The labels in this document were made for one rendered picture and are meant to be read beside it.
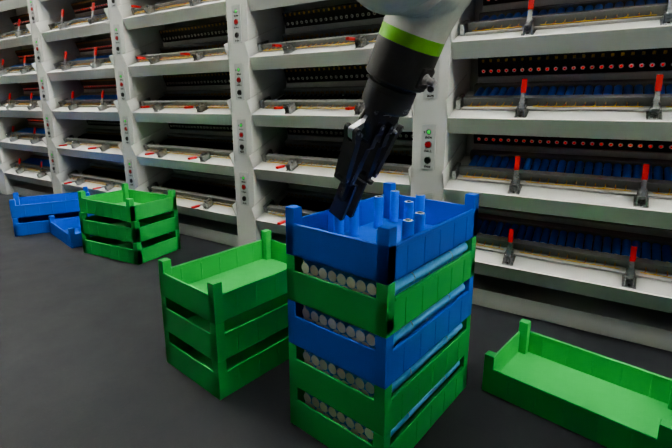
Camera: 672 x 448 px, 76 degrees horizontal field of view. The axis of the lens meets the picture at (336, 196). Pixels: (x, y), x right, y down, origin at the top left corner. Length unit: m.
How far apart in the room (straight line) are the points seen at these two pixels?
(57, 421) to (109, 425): 0.10
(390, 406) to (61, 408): 0.63
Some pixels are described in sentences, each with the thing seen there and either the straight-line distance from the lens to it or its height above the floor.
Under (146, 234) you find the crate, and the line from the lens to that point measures 1.70.
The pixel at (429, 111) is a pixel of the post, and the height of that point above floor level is 0.54.
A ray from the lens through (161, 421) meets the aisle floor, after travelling 0.94.
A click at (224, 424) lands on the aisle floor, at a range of 0.90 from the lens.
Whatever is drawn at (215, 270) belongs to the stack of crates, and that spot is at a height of 0.17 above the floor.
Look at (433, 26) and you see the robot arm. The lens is 0.61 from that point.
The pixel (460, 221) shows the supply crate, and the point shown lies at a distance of 0.78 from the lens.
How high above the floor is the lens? 0.56
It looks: 12 degrees down
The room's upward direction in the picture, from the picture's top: straight up
